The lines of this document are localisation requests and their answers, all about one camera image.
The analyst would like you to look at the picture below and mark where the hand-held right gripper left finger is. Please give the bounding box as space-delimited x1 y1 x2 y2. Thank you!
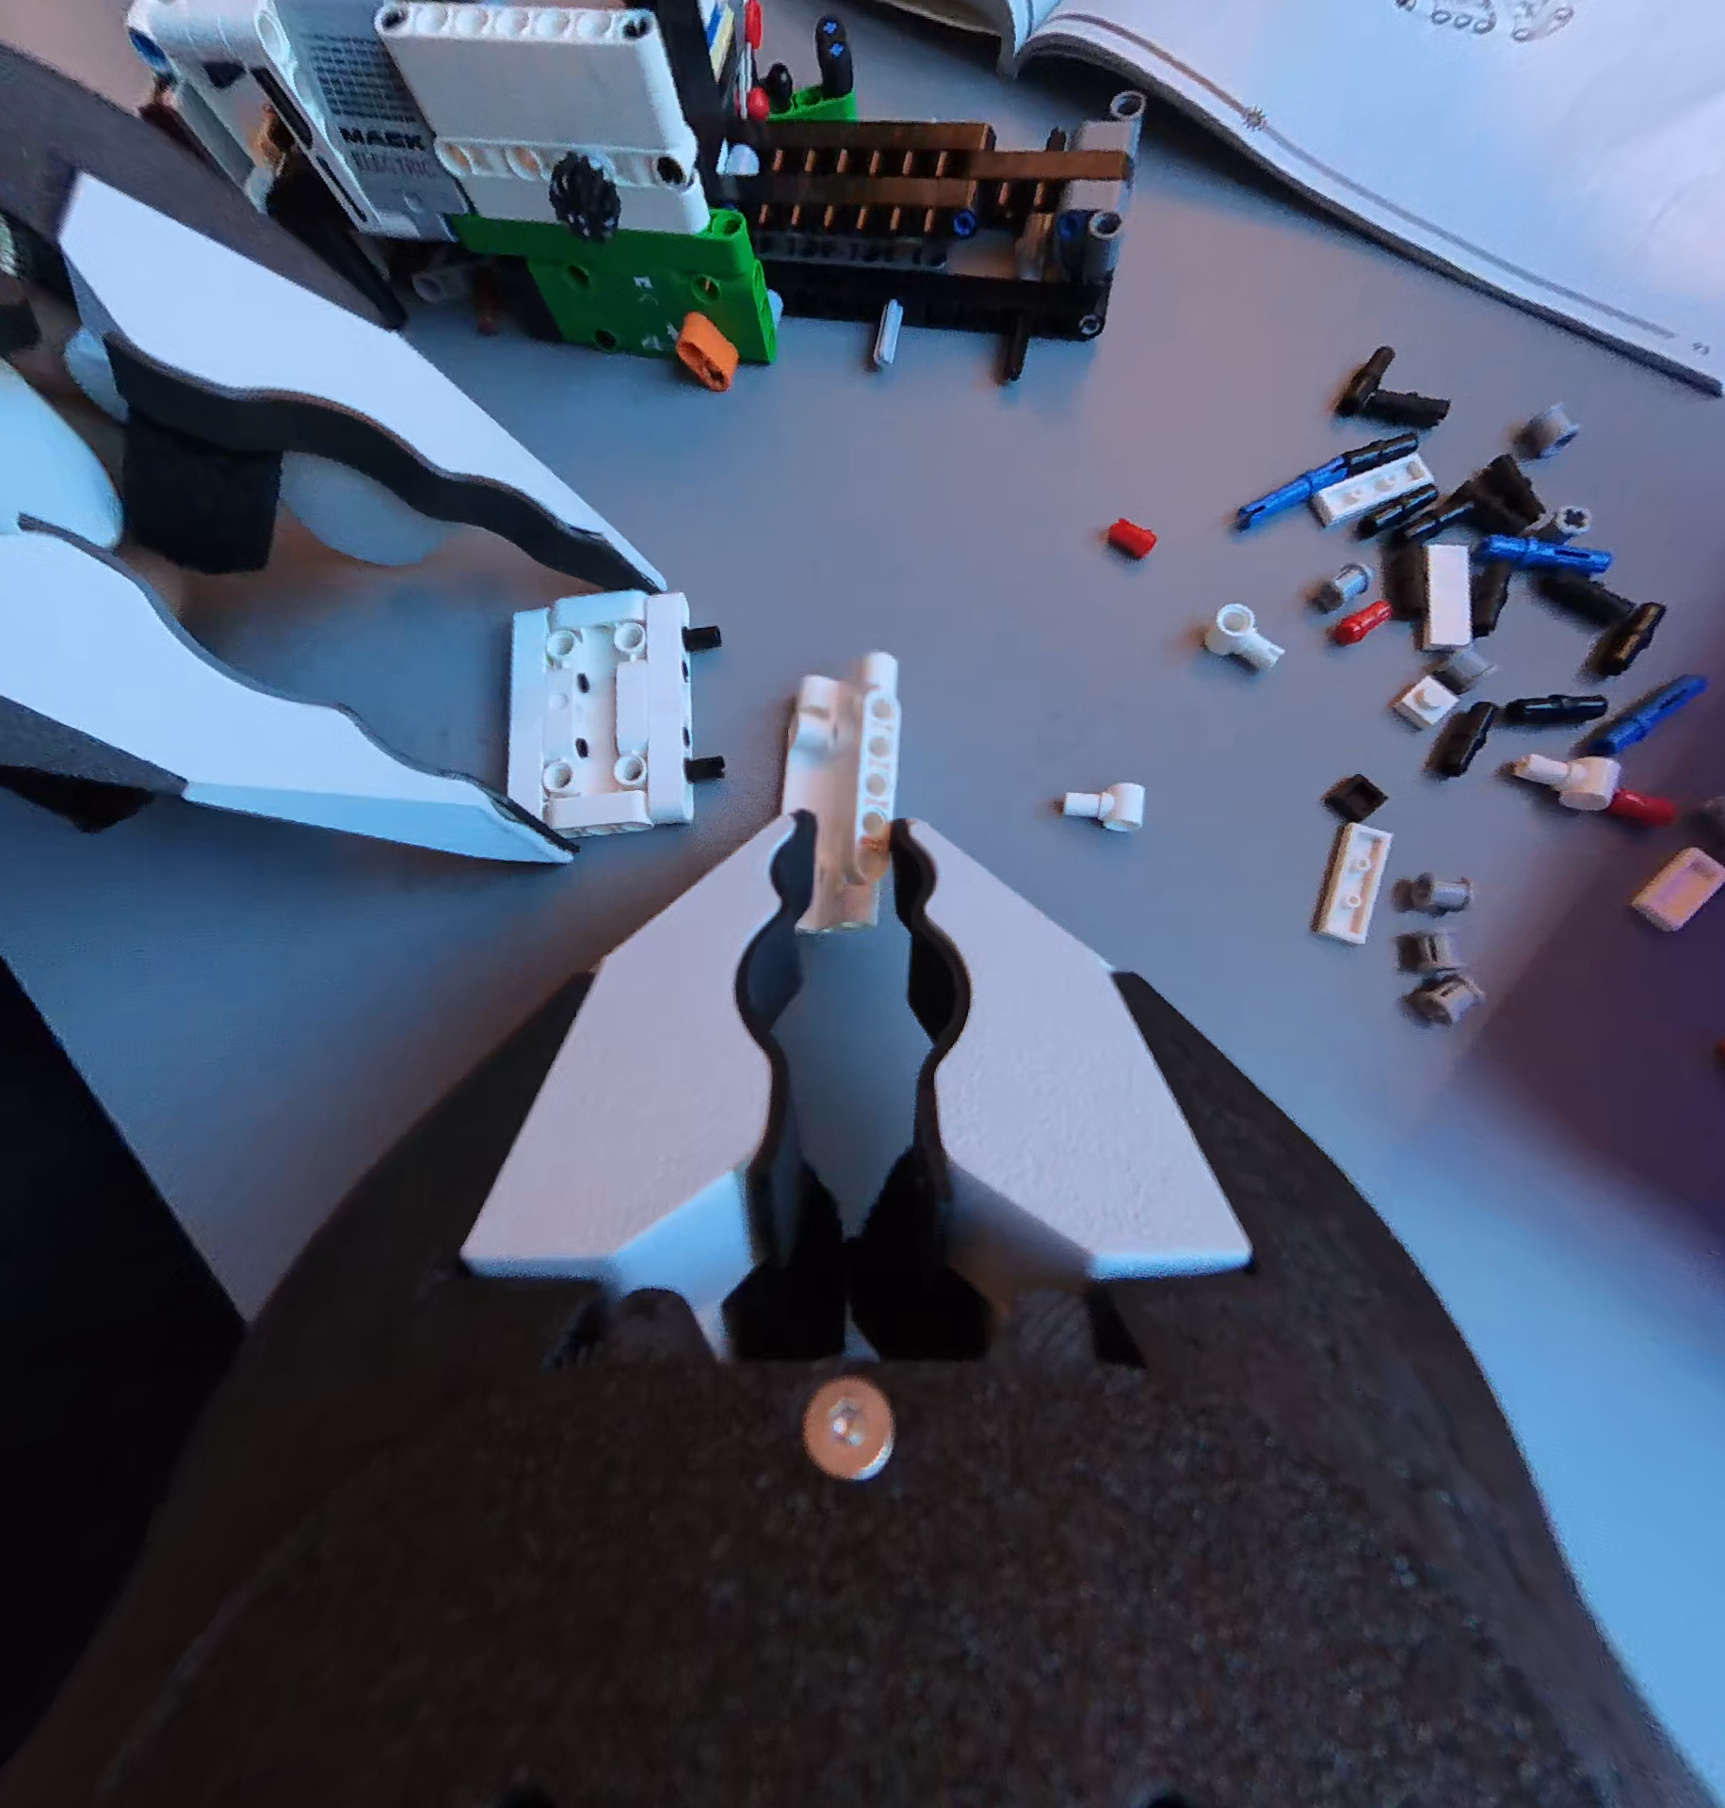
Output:
464 813 848 1364

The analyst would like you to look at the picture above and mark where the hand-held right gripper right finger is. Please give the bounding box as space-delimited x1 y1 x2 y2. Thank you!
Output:
845 815 1255 1364

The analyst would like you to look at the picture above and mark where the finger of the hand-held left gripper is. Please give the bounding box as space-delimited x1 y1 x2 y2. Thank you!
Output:
0 514 581 865
59 171 668 595

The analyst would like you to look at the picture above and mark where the white lego panel assembly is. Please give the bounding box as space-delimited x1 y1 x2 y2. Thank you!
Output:
507 590 730 840

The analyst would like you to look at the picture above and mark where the white lego beam assembly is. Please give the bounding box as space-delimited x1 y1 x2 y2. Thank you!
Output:
779 650 903 935

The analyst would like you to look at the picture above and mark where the partly built lego truck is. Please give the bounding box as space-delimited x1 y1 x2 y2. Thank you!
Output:
130 0 1146 389

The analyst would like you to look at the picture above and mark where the pile of small lego pieces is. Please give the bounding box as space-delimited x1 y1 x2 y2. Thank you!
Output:
1234 345 1725 1025

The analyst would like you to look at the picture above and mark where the lego instruction booklet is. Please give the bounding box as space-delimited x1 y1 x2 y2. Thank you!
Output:
998 0 1725 395

